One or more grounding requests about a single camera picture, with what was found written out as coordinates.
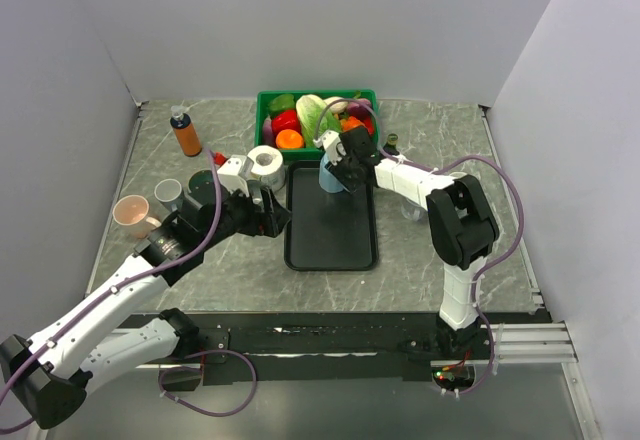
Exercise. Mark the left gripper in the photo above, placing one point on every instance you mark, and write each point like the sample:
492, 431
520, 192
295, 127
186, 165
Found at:
269, 222

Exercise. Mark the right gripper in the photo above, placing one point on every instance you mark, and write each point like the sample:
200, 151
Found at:
336, 171

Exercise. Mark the light blue mug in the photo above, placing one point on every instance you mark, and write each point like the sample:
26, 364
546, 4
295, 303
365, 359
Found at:
327, 181

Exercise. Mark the small grey mug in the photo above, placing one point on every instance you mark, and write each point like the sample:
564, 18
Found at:
169, 193

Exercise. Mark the pink mug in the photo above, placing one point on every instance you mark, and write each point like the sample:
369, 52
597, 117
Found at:
132, 213

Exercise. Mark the teal glazed mug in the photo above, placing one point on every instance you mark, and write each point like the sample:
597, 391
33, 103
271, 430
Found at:
201, 189

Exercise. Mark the pale grey mug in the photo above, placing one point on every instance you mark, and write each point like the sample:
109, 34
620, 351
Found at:
412, 211

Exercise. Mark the grey-blue mug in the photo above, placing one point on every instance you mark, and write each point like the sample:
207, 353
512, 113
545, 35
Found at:
456, 175

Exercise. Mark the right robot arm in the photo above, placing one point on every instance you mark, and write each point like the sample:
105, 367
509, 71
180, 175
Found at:
462, 225

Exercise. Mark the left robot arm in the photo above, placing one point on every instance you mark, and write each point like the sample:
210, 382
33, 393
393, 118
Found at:
53, 371

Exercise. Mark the green glass bottle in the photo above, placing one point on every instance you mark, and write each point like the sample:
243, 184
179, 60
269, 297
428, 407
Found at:
390, 146

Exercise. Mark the orange bumpy pumpkin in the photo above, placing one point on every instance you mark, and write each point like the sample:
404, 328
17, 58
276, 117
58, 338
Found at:
351, 123

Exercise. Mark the red chili pepper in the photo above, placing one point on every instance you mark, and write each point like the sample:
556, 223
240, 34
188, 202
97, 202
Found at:
370, 126

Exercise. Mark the purple onion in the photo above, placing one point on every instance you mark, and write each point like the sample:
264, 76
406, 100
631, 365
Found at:
361, 108

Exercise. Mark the black tray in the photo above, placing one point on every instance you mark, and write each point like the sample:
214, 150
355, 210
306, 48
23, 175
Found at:
328, 231

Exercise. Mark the white potato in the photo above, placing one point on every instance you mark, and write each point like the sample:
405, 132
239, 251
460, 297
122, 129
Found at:
336, 105

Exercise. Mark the orange tomato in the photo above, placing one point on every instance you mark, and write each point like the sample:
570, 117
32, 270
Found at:
289, 139

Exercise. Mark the purple eggplant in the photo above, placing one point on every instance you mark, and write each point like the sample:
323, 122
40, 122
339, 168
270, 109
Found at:
268, 137

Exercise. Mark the napa cabbage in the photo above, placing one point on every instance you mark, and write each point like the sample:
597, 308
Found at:
309, 108

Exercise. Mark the red bell pepper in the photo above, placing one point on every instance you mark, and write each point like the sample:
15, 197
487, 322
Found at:
286, 120

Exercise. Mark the green bell pepper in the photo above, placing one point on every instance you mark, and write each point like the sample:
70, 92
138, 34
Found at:
280, 104

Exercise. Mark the orange spray bottle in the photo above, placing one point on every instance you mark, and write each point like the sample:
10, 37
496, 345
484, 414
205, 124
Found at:
184, 131

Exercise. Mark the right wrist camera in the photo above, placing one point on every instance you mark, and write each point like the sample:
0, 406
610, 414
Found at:
332, 145

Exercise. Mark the aluminium rail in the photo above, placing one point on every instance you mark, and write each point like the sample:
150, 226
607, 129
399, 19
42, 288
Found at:
547, 343

